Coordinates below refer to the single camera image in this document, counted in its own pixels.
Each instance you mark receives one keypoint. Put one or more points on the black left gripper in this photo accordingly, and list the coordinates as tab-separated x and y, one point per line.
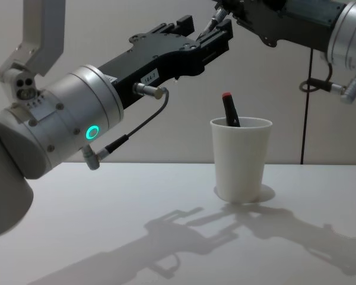
136	63

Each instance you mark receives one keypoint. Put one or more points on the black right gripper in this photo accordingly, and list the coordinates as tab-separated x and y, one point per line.
284	17

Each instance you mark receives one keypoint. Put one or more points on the silver grey pen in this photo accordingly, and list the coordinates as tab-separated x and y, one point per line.
210	25

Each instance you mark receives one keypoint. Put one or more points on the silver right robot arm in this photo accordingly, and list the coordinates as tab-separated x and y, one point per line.
353	35

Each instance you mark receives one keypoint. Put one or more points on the black marker with red end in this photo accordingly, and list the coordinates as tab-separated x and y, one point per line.
229	110

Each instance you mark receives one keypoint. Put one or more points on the white paper cup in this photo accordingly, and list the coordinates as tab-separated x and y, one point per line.
240	160

